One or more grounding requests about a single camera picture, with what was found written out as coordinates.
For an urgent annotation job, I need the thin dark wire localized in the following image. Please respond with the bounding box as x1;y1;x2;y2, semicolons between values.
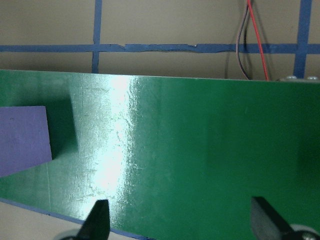
235;3;251;81

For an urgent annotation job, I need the green conveyor belt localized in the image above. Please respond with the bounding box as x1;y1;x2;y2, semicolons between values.
0;69;320;240

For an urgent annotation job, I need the red wire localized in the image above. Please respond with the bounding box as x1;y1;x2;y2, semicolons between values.
246;0;270;81

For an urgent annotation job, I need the purple cube block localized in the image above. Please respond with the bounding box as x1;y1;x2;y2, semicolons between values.
0;105;53;178

